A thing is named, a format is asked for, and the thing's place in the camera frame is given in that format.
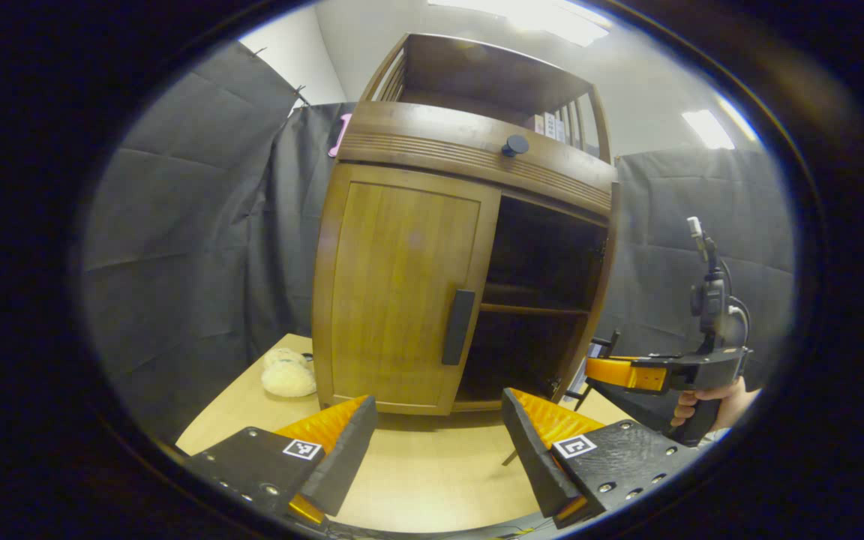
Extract wooden shoe cabinet door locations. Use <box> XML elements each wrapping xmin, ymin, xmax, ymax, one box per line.
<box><xmin>312</xmin><ymin>163</ymin><xmax>502</xmax><ymax>417</ymax></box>

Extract wooden inner shelf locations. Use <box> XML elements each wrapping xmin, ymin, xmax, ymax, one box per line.
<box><xmin>479</xmin><ymin>283</ymin><xmax>592</xmax><ymax>317</ymax></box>

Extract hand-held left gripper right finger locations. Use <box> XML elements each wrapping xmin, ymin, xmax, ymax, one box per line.
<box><xmin>501</xmin><ymin>388</ymin><xmax>703</xmax><ymax>530</ymax></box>

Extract wooden double-door shoe cabinet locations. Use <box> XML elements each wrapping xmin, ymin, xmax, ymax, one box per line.
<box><xmin>310</xmin><ymin>32</ymin><xmax>622</xmax><ymax>417</ymax></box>

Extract black door handle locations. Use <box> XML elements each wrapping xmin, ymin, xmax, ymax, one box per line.
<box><xmin>442</xmin><ymin>289</ymin><xmax>476</xmax><ymax>366</ymax></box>

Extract black backdrop cloth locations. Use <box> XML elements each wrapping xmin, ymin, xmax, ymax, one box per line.
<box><xmin>79</xmin><ymin>41</ymin><xmax>797</xmax><ymax>443</ymax></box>

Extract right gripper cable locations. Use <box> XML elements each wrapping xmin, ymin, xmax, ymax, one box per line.
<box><xmin>724</xmin><ymin>296</ymin><xmax>752</xmax><ymax>350</ymax></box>

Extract fluffy cream slipper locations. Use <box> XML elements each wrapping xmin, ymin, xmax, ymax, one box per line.
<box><xmin>263</xmin><ymin>347</ymin><xmax>310</xmax><ymax>369</ymax></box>
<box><xmin>262</xmin><ymin>364</ymin><xmax>318</xmax><ymax>398</ymax></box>

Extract ceiling light panel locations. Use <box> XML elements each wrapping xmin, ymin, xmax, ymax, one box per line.
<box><xmin>428</xmin><ymin>0</ymin><xmax>613</xmax><ymax>46</ymax></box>

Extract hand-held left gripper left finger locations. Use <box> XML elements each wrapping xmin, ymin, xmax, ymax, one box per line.
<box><xmin>179</xmin><ymin>394</ymin><xmax>379</xmax><ymax>526</ymax></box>

